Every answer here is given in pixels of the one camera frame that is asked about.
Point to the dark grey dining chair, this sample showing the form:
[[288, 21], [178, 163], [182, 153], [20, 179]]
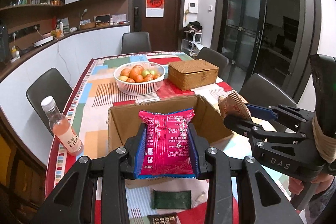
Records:
[[136, 43], [47, 87], [212, 58], [262, 90]]

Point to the white cart with bags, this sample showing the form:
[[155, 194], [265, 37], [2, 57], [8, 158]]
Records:
[[193, 27]]

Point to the red white wall calendar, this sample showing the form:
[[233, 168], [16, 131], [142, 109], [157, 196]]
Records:
[[155, 1]]

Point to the brown white snack packet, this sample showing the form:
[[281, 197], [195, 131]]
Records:
[[233, 106]]

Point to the colourful checked tablecloth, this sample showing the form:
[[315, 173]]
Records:
[[99, 92]]

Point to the small black board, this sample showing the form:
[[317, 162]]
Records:
[[102, 18]]

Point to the white base cabinets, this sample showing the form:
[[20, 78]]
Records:
[[86, 43]]

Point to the pile of fruits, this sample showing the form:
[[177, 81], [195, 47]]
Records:
[[135, 73]]

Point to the brown cardboard box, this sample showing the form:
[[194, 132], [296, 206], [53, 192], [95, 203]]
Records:
[[123, 121]]

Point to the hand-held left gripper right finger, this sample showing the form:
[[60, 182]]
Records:
[[195, 150]]

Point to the white plastic fruit basket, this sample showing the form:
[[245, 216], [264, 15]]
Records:
[[139, 88]]

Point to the dark glass sliding door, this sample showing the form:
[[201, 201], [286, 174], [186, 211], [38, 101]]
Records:
[[246, 29]]

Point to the person's right hand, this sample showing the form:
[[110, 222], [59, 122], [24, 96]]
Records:
[[295, 186]]

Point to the dark green snack packet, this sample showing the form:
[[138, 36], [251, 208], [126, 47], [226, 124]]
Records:
[[170, 199]]

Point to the pink red snack packet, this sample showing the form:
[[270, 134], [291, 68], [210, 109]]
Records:
[[168, 140]]

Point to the dark brown entrance door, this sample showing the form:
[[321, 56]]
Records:
[[170, 29]]

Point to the white intercom panel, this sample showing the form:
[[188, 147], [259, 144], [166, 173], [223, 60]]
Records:
[[193, 8]]

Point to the pink drink bottle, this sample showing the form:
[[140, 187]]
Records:
[[64, 132]]

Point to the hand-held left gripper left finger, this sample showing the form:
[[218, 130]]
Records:
[[139, 150]]

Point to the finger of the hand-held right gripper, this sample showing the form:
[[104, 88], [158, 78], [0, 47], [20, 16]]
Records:
[[244, 125], [258, 109]]

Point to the white flat tray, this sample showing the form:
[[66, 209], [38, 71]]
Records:
[[43, 41]]

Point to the dark wooden display cabinet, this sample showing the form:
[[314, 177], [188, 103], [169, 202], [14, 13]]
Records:
[[15, 174]]

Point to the black countertop appliance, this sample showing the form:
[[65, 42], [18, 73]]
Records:
[[3, 43]]

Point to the woven wicker lidded box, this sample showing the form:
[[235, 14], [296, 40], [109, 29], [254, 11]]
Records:
[[191, 77]]

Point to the dark brown chocolate packet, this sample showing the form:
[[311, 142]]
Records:
[[162, 219]]

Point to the shallow woven tray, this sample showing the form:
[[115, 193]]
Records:
[[88, 26]]

